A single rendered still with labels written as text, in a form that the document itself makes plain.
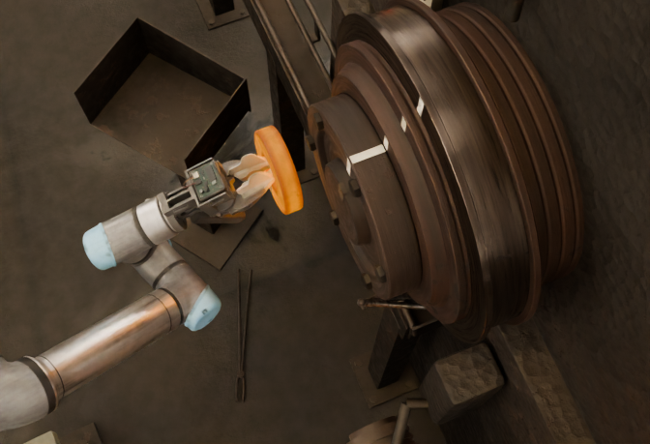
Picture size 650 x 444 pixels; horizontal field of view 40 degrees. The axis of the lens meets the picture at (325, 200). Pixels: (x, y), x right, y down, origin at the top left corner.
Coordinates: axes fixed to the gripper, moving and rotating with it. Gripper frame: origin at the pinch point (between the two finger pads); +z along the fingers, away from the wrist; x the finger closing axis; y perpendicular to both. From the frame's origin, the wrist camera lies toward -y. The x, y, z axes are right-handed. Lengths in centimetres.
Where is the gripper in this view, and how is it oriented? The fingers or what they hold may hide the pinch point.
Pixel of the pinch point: (278, 165)
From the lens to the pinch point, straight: 151.5
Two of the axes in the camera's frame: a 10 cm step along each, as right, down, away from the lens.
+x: -3.8, -8.5, 3.5
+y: -2.4, -2.8, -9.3
